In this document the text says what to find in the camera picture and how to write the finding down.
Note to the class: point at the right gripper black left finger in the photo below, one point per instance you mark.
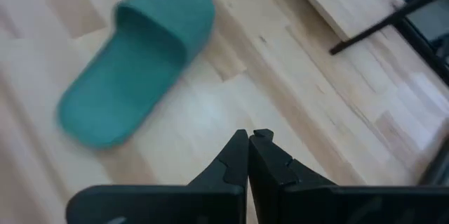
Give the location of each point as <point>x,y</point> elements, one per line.
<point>158,206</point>

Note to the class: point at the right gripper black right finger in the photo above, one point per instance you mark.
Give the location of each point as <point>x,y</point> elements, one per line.
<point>315,206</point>

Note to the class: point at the green slide sandal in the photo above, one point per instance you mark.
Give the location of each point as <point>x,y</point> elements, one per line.
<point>133,69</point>

